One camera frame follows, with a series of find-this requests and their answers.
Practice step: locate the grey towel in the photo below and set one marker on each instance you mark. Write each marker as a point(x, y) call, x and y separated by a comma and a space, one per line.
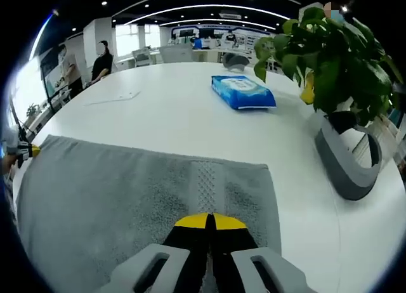
point(111, 204)

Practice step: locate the person's left hand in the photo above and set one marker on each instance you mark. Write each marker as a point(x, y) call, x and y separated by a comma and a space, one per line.
point(7, 164)

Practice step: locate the grey plant pot holder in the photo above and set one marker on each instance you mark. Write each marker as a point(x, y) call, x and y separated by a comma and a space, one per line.
point(339, 166)

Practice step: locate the grey office chair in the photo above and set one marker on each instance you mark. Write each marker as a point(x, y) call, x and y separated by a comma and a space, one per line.
point(176, 54)
point(141, 57)

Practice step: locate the blue wipes packet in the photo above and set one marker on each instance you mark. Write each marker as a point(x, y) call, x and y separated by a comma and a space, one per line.
point(242, 91)

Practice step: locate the small grey object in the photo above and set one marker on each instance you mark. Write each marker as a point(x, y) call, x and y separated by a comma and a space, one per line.
point(234, 62)

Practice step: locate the green potted plant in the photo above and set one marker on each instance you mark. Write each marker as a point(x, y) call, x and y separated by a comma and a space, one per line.
point(339, 61)

